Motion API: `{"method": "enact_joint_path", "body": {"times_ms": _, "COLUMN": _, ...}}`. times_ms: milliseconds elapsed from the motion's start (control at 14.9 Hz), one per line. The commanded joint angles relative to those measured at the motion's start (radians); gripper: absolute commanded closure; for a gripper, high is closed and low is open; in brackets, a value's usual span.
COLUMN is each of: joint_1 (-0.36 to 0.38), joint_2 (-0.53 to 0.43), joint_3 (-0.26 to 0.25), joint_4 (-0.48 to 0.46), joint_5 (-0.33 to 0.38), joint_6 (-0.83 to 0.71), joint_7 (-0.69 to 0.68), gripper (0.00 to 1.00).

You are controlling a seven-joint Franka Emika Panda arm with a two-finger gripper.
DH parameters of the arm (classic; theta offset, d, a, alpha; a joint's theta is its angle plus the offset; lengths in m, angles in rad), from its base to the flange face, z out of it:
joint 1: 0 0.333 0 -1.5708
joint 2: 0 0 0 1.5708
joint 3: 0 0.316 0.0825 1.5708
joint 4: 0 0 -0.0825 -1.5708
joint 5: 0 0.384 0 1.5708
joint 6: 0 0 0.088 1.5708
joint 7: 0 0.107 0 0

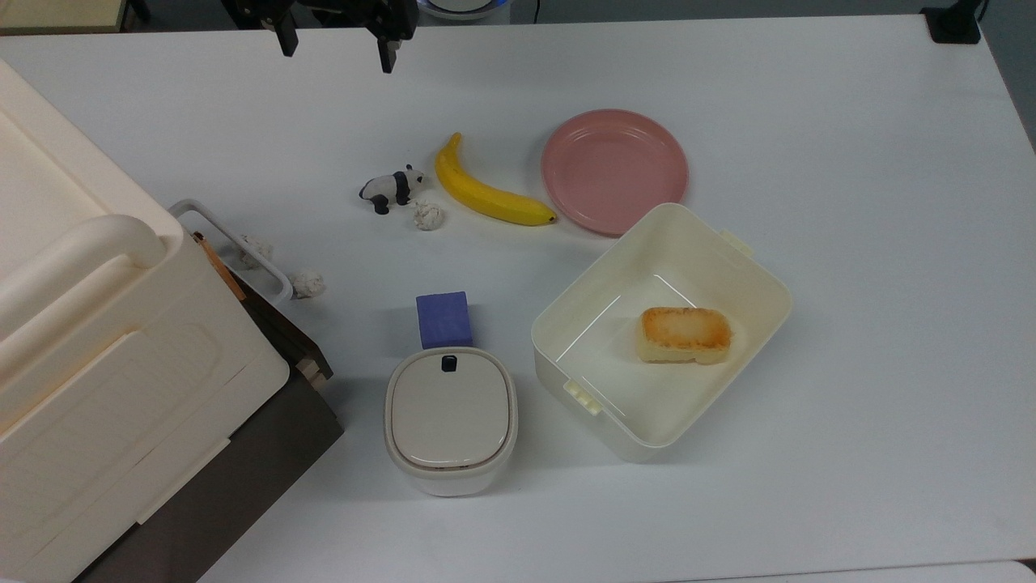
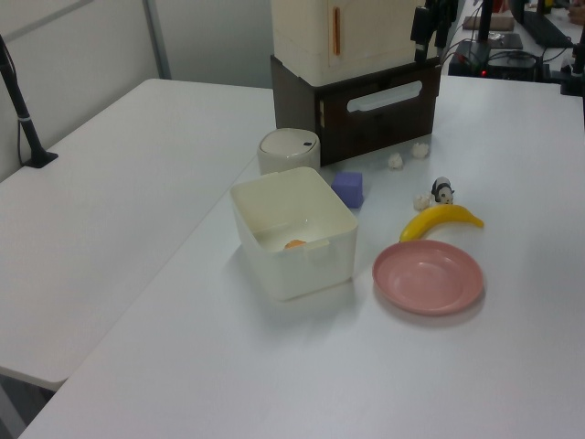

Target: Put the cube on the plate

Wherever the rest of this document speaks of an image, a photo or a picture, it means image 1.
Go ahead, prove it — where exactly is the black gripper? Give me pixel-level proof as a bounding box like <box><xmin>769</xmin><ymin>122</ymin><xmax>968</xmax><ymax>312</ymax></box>
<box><xmin>220</xmin><ymin>0</ymin><xmax>420</xmax><ymax>74</ymax></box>

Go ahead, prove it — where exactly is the blue cube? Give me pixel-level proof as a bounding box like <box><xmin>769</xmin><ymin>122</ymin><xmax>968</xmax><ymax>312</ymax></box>
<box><xmin>416</xmin><ymin>291</ymin><xmax>473</xmax><ymax>351</ymax></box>

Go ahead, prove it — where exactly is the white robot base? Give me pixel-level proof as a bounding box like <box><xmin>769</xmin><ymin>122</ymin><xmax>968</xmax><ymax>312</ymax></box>
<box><xmin>419</xmin><ymin>0</ymin><xmax>507</xmax><ymax>22</ymax></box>

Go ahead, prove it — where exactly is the pink plate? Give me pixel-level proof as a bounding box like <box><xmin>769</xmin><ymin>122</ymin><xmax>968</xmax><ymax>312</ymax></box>
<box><xmin>541</xmin><ymin>109</ymin><xmax>690</xmax><ymax>237</ymax></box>

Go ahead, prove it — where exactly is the panda figurine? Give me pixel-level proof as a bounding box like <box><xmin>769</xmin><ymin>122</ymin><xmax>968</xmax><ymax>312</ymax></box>
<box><xmin>359</xmin><ymin>164</ymin><xmax>427</xmax><ymax>215</ymax></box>

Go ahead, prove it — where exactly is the yellow banana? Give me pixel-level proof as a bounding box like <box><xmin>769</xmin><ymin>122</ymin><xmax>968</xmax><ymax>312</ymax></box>
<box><xmin>435</xmin><ymin>132</ymin><xmax>558</xmax><ymax>228</ymax></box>

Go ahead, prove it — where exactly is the beige background desk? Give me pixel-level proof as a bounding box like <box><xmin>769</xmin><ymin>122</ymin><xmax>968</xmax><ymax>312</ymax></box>
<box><xmin>0</xmin><ymin>0</ymin><xmax>134</xmax><ymax>35</ymax></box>

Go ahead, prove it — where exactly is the small cream lidded bin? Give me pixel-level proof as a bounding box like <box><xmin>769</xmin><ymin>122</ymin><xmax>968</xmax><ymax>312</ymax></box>
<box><xmin>384</xmin><ymin>347</ymin><xmax>519</xmax><ymax>497</ymax></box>

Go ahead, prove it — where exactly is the dark wooden drawer cabinet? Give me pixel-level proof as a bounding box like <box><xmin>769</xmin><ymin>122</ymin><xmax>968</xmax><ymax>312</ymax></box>
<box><xmin>73</xmin><ymin>231</ymin><xmax>345</xmax><ymax>583</ymax></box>

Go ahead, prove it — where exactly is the open cream plastic container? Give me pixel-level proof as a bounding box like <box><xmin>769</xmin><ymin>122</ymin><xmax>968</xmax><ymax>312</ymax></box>
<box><xmin>531</xmin><ymin>202</ymin><xmax>793</xmax><ymax>463</ymax></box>

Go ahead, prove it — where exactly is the toasted bread piece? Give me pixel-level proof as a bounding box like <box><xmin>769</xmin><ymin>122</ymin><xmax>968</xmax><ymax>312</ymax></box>
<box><xmin>636</xmin><ymin>306</ymin><xmax>733</xmax><ymax>365</ymax></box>

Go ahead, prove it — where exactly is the black table clamp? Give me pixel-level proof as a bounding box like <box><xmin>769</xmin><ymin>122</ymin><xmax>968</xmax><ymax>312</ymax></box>
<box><xmin>921</xmin><ymin>0</ymin><xmax>987</xmax><ymax>45</ymax></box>

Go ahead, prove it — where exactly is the white drawer handle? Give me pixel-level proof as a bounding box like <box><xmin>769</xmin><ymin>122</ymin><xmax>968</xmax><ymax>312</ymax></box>
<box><xmin>168</xmin><ymin>198</ymin><xmax>294</xmax><ymax>304</ymax></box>

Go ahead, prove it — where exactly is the cream storage box with handles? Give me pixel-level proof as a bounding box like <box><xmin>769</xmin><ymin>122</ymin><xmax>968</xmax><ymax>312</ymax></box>
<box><xmin>0</xmin><ymin>58</ymin><xmax>291</xmax><ymax>583</ymax></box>

